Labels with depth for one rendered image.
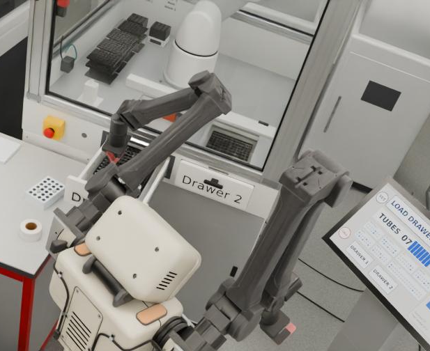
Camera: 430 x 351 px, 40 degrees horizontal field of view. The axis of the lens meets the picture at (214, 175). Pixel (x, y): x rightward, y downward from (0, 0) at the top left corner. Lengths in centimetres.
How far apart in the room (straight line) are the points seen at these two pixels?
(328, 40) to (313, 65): 9
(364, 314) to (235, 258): 59
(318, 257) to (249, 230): 117
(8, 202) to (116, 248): 95
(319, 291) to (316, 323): 22
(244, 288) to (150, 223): 24
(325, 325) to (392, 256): 123
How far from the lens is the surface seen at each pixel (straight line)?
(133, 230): 126
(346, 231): 203
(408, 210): 201
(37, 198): 214
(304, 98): 198
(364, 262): 199
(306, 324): 309
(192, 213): 235
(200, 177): 221
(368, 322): 218
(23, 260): 198
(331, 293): 330
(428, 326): 192
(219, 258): 247
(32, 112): 237
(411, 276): 195
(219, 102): 149
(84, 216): 146
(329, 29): 188
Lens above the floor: 225
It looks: 37 degrees down
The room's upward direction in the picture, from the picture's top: 18 degrees clockwise
